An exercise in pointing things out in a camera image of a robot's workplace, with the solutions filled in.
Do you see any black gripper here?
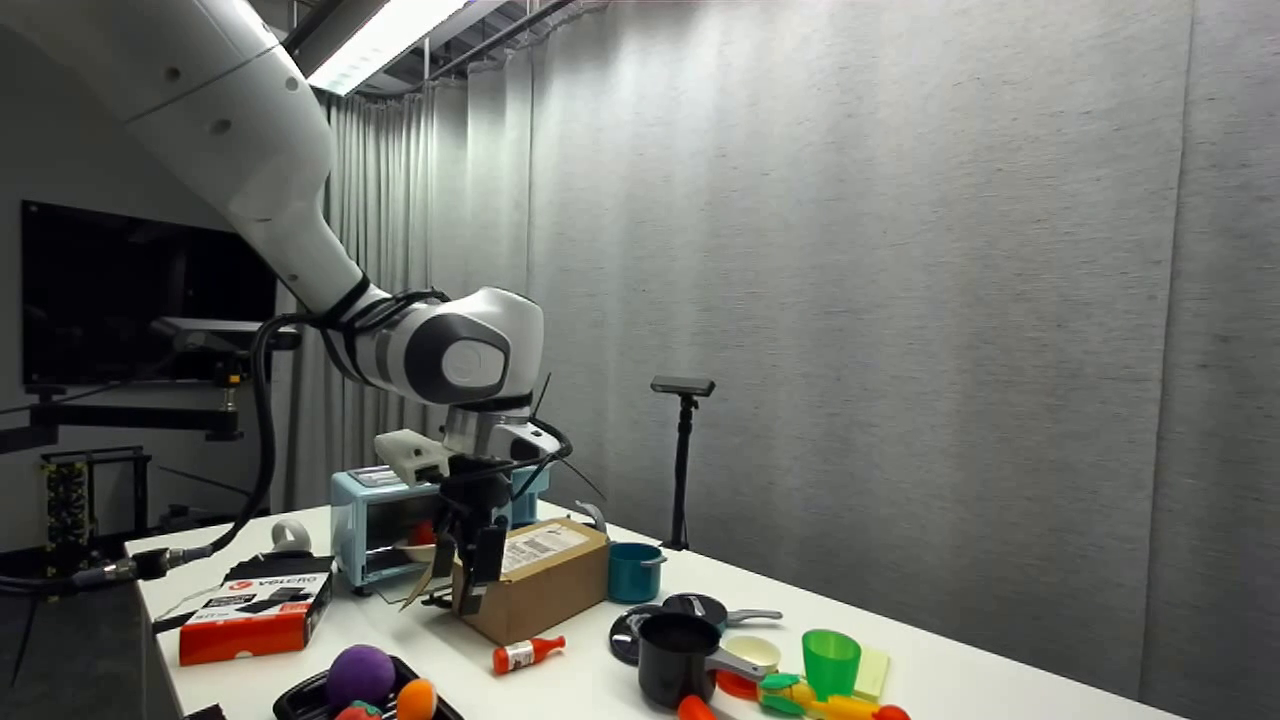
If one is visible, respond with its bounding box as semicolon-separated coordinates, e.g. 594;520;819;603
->
434;451;518;620

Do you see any orange stuffed fruit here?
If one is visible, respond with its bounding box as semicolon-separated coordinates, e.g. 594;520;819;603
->
392;675;442;720

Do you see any purple stuffed fruit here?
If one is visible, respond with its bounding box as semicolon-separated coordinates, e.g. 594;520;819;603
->
321;642;402;717

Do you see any cardboard box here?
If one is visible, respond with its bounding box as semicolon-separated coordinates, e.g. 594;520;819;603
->
454;516;612;648

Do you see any light blue cup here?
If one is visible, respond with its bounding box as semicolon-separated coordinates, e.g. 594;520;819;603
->
513;457;555;527

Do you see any teal toy pot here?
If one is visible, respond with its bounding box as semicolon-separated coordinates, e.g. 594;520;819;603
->
604;539;669;609

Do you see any grey tape roll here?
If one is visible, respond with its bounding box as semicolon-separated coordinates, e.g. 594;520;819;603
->
268;516;316;561

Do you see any black flat pouch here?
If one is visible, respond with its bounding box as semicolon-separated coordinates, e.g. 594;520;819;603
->
218;547;337;584

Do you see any purple plush toy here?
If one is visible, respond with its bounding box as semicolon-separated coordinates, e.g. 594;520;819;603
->
268;651;467;720

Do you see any black toy pot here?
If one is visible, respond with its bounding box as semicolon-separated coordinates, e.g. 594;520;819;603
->
630;609;728;717

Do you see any red flat box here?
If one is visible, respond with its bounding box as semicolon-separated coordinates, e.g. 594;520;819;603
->
174;567;339;670

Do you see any black toy frying pan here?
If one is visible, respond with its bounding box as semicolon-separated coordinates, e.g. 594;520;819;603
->
659;589;787;642

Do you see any small white bowl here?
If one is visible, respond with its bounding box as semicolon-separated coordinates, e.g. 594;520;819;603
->
716;633;784;681

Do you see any small green toy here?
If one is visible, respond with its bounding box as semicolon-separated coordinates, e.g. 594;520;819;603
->
750;670;802;720

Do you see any grey curtain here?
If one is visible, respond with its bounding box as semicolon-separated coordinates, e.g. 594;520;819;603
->
285;78;672;551

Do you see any green translucent cup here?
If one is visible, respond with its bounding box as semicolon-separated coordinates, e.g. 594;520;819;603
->
797;625;866;703

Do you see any yellow orange toy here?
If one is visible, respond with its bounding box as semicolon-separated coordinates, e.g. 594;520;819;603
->
784;681;879;720

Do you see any black monitor screen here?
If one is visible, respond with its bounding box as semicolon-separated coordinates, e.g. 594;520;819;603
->
14;198;280;401

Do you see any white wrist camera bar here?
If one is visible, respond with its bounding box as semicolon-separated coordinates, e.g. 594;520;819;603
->
366;430;453;489

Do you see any black camera tripod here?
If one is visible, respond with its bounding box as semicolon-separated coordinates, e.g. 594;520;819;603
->
649;375;718;555

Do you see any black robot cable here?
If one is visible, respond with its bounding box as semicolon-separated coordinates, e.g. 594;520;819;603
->
122;308;453;580

